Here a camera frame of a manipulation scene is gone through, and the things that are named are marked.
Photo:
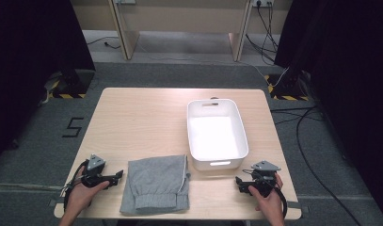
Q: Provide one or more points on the light wooden desk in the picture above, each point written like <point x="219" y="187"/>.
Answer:
<point x="183" y="19"/>

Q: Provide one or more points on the small dark round knob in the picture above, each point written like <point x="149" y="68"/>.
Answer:
<point x="214" y="98"/>

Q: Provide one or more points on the stand base with striped tape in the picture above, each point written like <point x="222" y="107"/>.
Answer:
<point x="73" y="86"/>
<point x="288" y="89"/>

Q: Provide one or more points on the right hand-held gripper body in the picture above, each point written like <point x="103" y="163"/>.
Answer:
<point x="263" y="182"/>

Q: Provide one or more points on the white wall power outlet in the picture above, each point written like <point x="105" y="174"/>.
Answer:
<point x="263" y="3"/>

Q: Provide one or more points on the black curtain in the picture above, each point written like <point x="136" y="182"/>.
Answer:
<point x="29" y="62"/>
<point x="352" y="78"/>

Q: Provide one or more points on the person's right hand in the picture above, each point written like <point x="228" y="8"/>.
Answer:
<point x="271" y="204"/>

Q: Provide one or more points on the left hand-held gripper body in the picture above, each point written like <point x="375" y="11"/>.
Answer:
<point x="96" y="162"/>

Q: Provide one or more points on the grey pants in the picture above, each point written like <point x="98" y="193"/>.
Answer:
<point x="156" y="185"/>

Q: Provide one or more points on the white plastic bin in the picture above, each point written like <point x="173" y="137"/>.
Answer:
<point x="215" y="135"/>

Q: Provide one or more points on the person's left hand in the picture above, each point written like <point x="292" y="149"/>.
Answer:
<point x="81" y="196"/>

